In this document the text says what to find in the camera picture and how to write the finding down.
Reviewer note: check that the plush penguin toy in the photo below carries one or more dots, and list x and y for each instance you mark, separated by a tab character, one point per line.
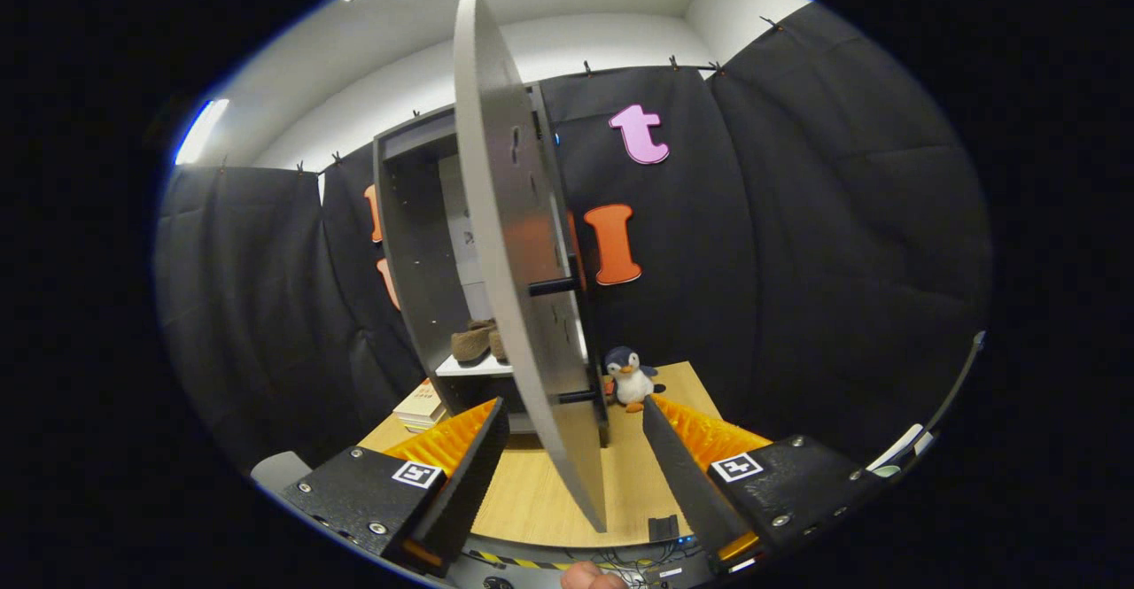
631	381

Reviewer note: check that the grey rounded panel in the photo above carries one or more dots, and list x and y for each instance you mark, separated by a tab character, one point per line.
279	472

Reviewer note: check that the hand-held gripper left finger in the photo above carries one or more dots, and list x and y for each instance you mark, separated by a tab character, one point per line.
469	492

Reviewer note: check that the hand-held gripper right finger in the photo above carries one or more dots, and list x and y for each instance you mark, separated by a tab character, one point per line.
682	483

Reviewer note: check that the dark thin frame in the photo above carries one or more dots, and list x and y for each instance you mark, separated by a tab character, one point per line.
939	412

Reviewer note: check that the narrow ceiling light strip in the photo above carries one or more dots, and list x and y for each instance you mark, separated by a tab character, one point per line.
200	133

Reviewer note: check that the stack of books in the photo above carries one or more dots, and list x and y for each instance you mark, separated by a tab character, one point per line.
421	405

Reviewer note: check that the black backdrop cloth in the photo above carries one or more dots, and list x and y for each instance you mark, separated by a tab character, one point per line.
797	261

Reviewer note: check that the beige shoe cabinet door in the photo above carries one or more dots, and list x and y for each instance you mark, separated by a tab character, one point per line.
514	217

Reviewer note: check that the yellow black striped tape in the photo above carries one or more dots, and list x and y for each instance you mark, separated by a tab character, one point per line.
514	561

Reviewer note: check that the grey shoe cabinet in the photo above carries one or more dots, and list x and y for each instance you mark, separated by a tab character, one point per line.
416	244

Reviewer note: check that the small black box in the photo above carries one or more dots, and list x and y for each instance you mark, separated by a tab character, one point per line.
664	529

